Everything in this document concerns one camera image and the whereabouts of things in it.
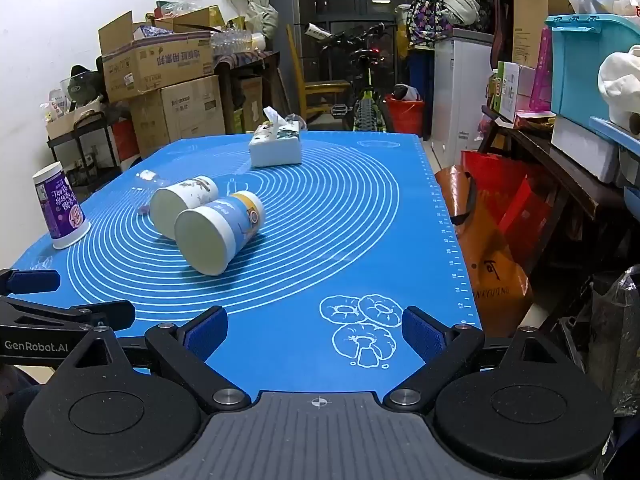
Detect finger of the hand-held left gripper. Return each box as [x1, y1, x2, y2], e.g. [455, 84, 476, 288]
[0, 268, 62, 295]
[0, 296, 137, 332]

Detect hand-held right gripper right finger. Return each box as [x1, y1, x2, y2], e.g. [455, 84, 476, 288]
[382, 305, 577, 411]

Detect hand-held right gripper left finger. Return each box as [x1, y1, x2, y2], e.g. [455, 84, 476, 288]
[55, 305, 252, 411]

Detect blue and white paper cup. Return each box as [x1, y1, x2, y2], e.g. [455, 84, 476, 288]
[174, 191, 265, 277]

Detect white paper cup with drawing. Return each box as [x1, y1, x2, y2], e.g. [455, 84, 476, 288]
[150, 176, 220, 241]

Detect purple paper cup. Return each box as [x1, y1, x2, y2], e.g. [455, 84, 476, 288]
[32, 161, 92, 250]

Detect orange shopping bag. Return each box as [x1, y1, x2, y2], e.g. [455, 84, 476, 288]
[433, 164, 534, 339]

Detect black metal cart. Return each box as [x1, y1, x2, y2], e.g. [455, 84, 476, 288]
[47, 110, 124, 197]

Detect blue silicone baking mat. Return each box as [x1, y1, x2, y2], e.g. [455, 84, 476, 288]
[10, 130, 484, 397]

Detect red paper bag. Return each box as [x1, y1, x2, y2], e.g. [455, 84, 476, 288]
[459, 149, 557, 277]

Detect white tissue pack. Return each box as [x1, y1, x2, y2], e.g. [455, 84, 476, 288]
[248, 107, 304, 168]

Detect plain brown cardboard box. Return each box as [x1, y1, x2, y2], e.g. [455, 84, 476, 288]
[160, 75, 227, 144]

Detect red plastic bucket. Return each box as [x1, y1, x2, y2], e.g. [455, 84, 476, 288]
[383, 96, 426, 136]

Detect dark wooden side table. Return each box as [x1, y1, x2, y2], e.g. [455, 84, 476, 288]
[479, 105, 627, 282]

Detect small brown cardboard box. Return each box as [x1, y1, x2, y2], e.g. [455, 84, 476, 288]
[234, 75, 265, 134]

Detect white cabinet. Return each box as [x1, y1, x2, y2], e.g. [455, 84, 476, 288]
[430, 28, 497, 172]

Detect black and green bicycle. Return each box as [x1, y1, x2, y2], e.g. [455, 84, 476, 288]
[304, 22, 402, 134]

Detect white foam box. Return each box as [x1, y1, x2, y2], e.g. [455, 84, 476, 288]
[550, 114, 622, 184]

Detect large open cardboard box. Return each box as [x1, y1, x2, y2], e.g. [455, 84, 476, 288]
[98, 10, 217, 104]

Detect green and white carton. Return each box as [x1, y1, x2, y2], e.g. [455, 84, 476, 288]
[492, 61, 537, 122]

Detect wooden chair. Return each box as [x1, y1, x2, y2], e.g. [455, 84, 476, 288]
[285, 24, 352, 124]

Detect teal plastic storage bin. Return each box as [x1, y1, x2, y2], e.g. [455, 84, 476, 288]
[544, 13, 640, 129]

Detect floral fabric bag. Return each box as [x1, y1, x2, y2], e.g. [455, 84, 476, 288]
[405, 0, 454, 50]

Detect tall flat cardboard box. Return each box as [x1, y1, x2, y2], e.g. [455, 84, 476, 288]
[510, 0, 577, 69]

